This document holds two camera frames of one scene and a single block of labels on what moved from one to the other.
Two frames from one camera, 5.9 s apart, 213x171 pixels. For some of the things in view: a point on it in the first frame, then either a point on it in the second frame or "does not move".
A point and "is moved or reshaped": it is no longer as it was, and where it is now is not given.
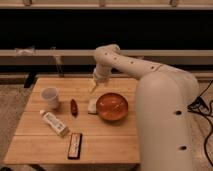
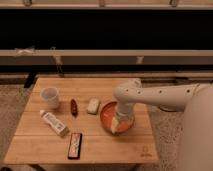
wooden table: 64,123 does not move
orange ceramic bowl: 112,106 is moved or reshaped
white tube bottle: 56,124 does not move
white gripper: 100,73 to 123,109
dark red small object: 73,108 does not move
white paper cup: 52,95 does not move
